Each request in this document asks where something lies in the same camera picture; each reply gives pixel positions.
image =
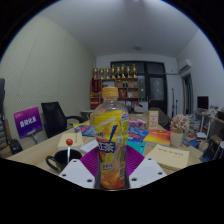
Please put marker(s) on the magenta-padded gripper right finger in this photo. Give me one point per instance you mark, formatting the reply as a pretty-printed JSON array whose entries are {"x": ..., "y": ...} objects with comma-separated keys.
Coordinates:
[{"x": 148, "y": 171}]

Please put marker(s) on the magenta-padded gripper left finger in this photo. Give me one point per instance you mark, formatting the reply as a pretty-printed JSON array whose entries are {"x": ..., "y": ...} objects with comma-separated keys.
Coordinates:
[{"x": 76, "y": 173}]

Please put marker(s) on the yellow-labelled drink bottle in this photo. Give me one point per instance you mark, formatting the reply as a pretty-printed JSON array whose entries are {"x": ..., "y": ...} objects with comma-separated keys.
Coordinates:
[{"x": 110, "y": 133}]

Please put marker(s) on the black dotted mug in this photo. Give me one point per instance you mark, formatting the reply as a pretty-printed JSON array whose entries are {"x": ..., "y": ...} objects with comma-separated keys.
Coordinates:
[{"x": 56, "y": 158}]

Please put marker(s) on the tan paper pad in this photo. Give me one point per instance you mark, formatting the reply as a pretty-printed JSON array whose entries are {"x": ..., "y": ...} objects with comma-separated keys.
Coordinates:
[{"x": 168, "y": 156}]

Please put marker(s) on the white paper sheet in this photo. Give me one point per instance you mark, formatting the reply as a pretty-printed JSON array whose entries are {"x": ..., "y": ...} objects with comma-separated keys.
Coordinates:
[{"x": 88, "y": 146}]

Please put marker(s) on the red-ball white stirrer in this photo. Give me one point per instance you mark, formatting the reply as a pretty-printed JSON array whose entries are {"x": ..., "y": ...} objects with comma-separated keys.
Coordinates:
[{"x": 69, "y": 142}]

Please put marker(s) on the beige flat box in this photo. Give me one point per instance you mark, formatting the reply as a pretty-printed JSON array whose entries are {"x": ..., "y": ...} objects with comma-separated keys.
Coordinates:
[{"x": 76, "y": 140}]

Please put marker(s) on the orange red booklet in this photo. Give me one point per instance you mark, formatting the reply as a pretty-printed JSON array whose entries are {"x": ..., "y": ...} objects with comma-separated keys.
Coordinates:
[{"x": 157, "y": 136}]

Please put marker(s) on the red and blue brochure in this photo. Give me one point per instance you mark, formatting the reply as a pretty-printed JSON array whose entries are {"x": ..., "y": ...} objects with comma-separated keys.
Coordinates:
[{"x": 137, "y": 134}]

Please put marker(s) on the pink packet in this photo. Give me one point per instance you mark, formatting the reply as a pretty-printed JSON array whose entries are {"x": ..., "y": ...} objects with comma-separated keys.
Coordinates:
[{"x": 138, "y": 123}]

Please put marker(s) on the orange standing card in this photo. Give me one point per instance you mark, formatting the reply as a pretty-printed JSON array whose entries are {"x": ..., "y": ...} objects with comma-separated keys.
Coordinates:
[{"x": 153, "y": 120}]

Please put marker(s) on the pink flowers in white pot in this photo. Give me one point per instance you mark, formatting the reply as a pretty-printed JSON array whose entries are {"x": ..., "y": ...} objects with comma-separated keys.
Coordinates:
[{"x": 179, "y": 125}]

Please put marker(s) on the grey office chair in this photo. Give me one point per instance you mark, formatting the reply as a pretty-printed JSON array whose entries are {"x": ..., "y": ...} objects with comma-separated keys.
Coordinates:
[{"x": 163, "y": 116}]

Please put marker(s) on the black office chair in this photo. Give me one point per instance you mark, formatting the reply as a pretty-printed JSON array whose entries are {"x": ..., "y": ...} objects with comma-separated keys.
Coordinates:
[{"x": 53, "y": 118}]

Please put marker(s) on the stack of books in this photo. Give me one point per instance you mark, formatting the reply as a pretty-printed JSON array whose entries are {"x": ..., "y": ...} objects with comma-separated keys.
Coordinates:
[{"x": 192, "y": 125}]

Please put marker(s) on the purple sign board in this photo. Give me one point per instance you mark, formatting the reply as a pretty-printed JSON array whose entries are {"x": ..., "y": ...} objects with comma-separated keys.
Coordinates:
[{"x": 29, "y": 121}]

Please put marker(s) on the dark glass door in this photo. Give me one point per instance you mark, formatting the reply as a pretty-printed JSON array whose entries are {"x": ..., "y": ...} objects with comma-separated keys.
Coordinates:
[{"x": 156, "y": 88}]

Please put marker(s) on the wooden shelf unit with trophies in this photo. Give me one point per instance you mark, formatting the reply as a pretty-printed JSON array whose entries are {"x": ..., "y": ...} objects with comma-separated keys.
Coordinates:
[{"x": 128, "y": 90}]

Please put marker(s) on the wooden side desk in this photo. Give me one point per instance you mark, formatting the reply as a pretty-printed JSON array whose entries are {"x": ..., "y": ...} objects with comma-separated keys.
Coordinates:
[{"x": 215, "y": 118}]

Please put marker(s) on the black computer monitor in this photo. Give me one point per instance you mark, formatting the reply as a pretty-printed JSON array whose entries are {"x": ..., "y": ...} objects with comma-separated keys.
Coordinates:
[{"x": 202, "y": 102}]

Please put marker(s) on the white wall air conditioner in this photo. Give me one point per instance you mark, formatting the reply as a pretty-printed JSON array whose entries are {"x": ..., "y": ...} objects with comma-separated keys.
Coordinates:
[{"x": 184, "y": 65}]

